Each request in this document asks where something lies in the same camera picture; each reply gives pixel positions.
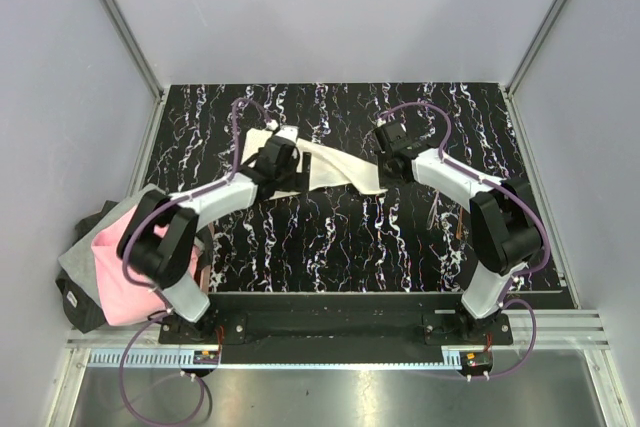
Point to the aluminium frame rail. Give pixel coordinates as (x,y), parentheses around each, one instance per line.
(555,330)

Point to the pink cloth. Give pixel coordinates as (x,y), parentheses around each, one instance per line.
(122,302)

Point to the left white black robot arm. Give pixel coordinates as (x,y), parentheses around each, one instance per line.
(156,246)

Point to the grey cloth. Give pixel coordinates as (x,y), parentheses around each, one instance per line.
(79,264)

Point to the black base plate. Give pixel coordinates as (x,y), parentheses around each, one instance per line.
(432,318)

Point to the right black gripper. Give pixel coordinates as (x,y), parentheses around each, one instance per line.
(384,181)

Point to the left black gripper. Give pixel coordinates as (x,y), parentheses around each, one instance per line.
(296,182)

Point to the white slotted cable duct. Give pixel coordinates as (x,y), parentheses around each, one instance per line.
(430,359)

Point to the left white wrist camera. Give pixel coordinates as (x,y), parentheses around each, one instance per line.
(287,132)

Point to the white cloth napkin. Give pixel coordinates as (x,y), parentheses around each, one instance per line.
(329,167)

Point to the right frame post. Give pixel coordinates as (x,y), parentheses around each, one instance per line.
(543,31)

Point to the frame post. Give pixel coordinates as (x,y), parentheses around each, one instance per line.
(131,45)
(543,31)

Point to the copper spoon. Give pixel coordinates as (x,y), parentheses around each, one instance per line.
(461,232)

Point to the silver fork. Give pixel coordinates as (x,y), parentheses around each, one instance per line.
(432,218)

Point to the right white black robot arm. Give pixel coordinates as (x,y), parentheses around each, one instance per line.
(507,234)

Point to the left frame post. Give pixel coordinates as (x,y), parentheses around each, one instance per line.
(131,45)

